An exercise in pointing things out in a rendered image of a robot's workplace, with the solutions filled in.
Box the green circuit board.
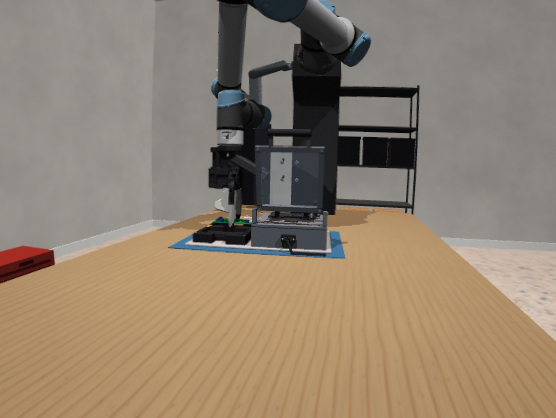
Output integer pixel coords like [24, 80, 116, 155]
[212, 217, 252, 224]

